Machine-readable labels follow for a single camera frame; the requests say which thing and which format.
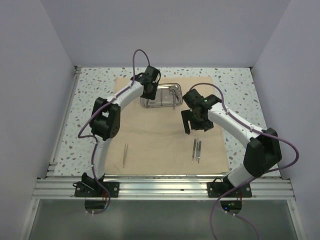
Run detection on steel scalpel handle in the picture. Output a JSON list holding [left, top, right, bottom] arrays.
[[197, 140, 202, 164], [191, 138, 198, 164]]

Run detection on beige cloth wrap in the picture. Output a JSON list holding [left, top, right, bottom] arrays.
[[103, 75, 230, 177]]

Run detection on steel tweezers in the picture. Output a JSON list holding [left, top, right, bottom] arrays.
[[122, 143, 129, 168]]

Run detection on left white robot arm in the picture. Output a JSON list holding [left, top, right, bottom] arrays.
[[78, 65, 161, 197]]

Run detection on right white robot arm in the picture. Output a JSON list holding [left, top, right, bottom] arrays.
[[181, 89, 282, 197]]

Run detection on steel surgical scissors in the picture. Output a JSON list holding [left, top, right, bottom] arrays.
[[173, 85, 181, 105]]

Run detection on thin steel probe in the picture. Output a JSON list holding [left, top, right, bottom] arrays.
[[160, 89, 163, 106]]

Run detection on stainless steel tray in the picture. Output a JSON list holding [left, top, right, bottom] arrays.
[[140, 83, 183, 109]]

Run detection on steel forceps with rings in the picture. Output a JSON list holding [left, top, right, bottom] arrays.
[[169, 86, 177, 109]]

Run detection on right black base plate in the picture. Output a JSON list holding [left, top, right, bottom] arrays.
[[206, 177, 253, 198]]

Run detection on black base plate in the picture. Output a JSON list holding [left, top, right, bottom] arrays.
[[72, 181, 120, 198], [206, 177, 253, 198]]

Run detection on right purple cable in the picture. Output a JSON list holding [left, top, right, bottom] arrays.
[[209, 82, 300, 240]]

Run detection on purple cable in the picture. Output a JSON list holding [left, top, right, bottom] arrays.
[[77, 49, 151, 215], [209, 82, 300, 240]]

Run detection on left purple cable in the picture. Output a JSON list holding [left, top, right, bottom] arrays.
[[77, 49, 151, 215]]

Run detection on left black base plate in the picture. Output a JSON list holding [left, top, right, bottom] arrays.
[[72, 181, 120, 198]]

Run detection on aluminium mounting rail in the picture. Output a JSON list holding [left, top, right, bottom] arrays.
[[31, 175, 295, 200]]

